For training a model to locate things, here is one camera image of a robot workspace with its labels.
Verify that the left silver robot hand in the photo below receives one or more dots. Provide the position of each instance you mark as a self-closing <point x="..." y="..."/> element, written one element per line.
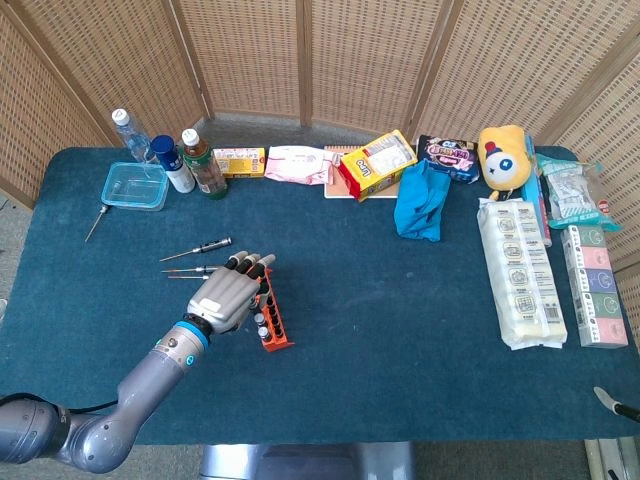
<point x="225" y="300"/>

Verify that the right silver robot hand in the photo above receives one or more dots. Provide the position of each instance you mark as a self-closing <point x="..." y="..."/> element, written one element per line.
<point x="620" y="408"/>

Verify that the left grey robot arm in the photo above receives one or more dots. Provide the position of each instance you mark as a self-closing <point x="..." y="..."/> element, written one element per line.
<point x="145" y="390"/>

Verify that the black screwdriver silver cap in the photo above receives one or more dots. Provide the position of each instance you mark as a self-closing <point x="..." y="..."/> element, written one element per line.
<point x="259" y="319"/>
<point x="265" y="333"/>

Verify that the orange bit holder rack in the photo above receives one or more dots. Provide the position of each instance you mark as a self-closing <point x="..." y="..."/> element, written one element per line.
<point x="280" y="345"/>

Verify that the pastel boxes multipack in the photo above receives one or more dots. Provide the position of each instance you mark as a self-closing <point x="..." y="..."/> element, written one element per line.
<point x="595" y="280"/>

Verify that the tea bottle green label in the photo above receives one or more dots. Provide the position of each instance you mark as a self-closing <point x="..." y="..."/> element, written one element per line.
<point x="205" y="170"/>

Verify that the yellow cardboard box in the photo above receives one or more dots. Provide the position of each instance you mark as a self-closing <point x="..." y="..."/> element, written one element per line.
<point x="240" y="162"/>

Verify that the white bottle blue cap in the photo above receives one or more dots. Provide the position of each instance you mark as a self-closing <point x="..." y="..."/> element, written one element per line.
<point x="175" y="167"/>

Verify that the clear container blue rim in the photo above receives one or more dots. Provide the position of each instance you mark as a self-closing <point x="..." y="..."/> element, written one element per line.
<point x="135" y="187"/>

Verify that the small thin metal probe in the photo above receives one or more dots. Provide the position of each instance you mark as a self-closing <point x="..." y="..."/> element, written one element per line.
<point x="97" y="222"/>

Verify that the blue felt table cover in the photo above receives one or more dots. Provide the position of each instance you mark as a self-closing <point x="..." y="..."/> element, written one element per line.
<point x="375" y="325"/>

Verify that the pink wet wipes pack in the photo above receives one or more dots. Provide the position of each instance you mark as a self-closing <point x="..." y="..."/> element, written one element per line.
<point x="297" y="165"/>

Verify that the brown spiral notebook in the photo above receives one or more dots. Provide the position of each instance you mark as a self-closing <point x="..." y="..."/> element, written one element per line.
<point x="339" y="193"/>

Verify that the long white tissue pack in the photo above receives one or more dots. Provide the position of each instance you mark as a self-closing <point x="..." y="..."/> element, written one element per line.
<point x="525" y="280"/>

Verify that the grey robot torso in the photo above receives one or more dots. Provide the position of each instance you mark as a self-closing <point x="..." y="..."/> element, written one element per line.
<point x="305" y="462"/>

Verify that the clear water bottle white cap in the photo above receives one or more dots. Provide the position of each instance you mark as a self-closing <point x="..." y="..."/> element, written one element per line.
<point x="131" y="137"/>

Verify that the yellow red biscuit pack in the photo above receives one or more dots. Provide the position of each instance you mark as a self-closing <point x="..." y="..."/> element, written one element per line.
<point x="375" y="165"/>

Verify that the blue crumpled cloth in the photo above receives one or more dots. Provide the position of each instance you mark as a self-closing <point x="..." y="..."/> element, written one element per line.
<point x="420" y="205"/>

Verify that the green white plastic bag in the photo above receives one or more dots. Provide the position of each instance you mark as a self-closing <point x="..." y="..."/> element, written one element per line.
<point x="575" y="195"/>

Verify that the long blue box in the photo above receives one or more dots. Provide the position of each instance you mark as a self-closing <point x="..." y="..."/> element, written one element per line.
<point x="534" y="195"/>

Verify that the dark purple pad pack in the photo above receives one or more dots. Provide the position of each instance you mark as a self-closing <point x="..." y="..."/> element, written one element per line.
<point x="450" y="157"/>

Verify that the yellow plush toy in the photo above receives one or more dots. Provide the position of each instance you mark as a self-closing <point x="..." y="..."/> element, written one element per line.
<point x="502" y="160"/>

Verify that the wicker folding screen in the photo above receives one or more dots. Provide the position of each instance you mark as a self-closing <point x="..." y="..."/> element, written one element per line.
<point x="350" y="50"/>

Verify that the white metal frame bar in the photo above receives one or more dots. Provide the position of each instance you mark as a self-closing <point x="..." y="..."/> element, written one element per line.
<point x="595" y="462"/>

